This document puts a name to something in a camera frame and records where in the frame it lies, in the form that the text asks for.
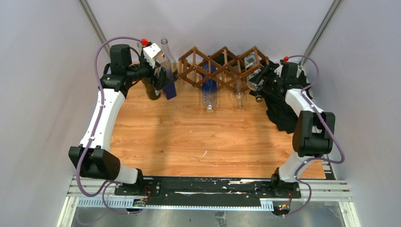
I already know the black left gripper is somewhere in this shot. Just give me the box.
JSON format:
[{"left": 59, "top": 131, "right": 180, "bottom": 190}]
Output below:
[{"left": 126, "top": 55, "right": 172, "bottom": 90}]

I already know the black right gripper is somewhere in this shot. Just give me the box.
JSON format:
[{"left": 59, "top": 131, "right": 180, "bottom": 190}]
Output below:
[{"left": 249, "top": 64, "right": 284, "bottom": 96}]

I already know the blue labelled clear bottle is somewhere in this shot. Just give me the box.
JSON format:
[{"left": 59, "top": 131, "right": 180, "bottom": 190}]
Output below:
[{"left": 156, "top": 54, "right": 177, "bottom": 100}]

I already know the dark green wine bottle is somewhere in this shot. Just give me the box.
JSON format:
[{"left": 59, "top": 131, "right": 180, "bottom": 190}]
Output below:
[{"left": 141, "top": 79, "right": 161, "bottom": 100}]

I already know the clear square glass bottle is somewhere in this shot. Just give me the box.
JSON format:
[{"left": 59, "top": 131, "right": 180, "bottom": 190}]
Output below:
[{"left": 244, "top": 52, "right": 262, "bottom": 103}]

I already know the small clear glass bottle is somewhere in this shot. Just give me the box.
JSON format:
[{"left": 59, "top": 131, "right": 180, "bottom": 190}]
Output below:
[{"left": 233, "top": 79, "right": 245, "bottom": 109}]

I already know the clear bottle with black label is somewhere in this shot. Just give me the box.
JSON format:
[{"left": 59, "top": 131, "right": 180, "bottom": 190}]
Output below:
[{"left": 160, "top": 37, "right": 178, "bottom": 81}]

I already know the tall clear glass bottle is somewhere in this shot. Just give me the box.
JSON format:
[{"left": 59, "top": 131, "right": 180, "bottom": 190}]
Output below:
[{"left": 137, "top": 42, "right": 143, "bottom": 56}]

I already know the clear bottle with blue label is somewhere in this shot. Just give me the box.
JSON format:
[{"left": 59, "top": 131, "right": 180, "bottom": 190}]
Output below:
[{"left": 200, "top": 62, "right": 220, "bottom": 112}]

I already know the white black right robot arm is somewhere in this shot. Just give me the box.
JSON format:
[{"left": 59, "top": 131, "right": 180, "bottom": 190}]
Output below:
[{"left": 256, "top": 61, "right": 335, "bottom": 198}]

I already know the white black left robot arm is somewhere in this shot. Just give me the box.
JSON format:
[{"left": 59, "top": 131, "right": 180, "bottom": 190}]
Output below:
[{"left": 68, "top": 43, "right": 172, "bottom": 195}]

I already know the brown wooden wine rack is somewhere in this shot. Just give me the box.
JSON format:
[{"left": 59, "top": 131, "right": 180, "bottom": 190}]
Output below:
[{"left": 177, "top": 46, "right": 270, "bottom": 91}]

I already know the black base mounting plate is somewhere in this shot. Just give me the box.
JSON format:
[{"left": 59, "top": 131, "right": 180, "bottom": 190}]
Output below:
[{"left": 114, "top": 176, "right": 301, "bottom": 208}]

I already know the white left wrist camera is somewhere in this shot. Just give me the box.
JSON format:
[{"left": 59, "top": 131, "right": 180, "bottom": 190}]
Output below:
[{"left": 142, "top": 44, "right": 163, "bottom": 69}]

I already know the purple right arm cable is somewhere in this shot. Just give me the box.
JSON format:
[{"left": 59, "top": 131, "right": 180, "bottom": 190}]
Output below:
[{"left": 282, "top": 55, "right": 345, "bottom": 218}]

